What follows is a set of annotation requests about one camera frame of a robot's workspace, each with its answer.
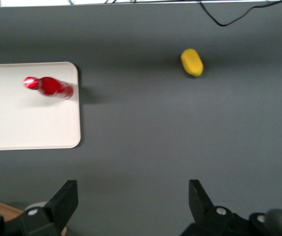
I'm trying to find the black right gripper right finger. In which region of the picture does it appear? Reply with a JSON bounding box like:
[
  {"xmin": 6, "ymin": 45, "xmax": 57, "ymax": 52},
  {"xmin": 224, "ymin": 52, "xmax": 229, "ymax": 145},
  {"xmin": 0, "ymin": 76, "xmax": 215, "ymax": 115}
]
[{"xmin": 180, "ymin": 179, "xmax": 252, "ymax": 236}]

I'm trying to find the yellow toy lemon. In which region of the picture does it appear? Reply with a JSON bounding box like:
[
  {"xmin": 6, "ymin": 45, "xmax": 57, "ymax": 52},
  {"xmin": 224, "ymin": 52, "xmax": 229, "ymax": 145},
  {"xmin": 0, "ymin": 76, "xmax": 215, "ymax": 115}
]
[{"xmin": 180, "ymin": 48, "xmax": 204, "ymax": 78}]

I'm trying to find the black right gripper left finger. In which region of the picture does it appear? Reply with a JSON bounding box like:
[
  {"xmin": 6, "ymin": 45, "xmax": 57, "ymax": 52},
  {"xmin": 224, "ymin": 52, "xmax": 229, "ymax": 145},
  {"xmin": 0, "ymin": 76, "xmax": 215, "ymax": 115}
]
[{"xmin": 5, "ymin": 179, "xmax": 79, "ymax": 236}]

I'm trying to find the grey looped cable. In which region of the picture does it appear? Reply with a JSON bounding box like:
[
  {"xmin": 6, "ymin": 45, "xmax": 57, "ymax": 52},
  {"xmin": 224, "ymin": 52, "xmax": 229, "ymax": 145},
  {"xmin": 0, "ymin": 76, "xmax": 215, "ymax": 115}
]
[{"xmin": 263, "ymin": 208, "xmax": 282, "ymax": 236}]

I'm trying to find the thin black cable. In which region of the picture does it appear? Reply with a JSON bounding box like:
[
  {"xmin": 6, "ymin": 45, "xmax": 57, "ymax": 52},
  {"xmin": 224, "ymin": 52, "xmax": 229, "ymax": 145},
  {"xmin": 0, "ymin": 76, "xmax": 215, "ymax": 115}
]
[{"xmin": 199, "ymin": 0, "xmax": 282, "ymax": 27}]

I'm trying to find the red coke bottle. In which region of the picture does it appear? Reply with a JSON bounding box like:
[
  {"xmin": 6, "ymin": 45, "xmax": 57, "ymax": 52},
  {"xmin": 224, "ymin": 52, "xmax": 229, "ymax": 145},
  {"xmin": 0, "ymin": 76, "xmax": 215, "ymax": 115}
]
[{"xmin": 22, "ymin": 76, "xmax": 74, "ymax": 100}]

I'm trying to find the white rectangular tray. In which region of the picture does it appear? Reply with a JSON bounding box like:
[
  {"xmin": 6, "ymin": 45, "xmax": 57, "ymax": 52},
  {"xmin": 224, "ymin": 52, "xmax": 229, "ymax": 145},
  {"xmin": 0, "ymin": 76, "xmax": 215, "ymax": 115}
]
[{"xmin": 0, "ymin": 61, "xmax": 82, "ymax": 151}]

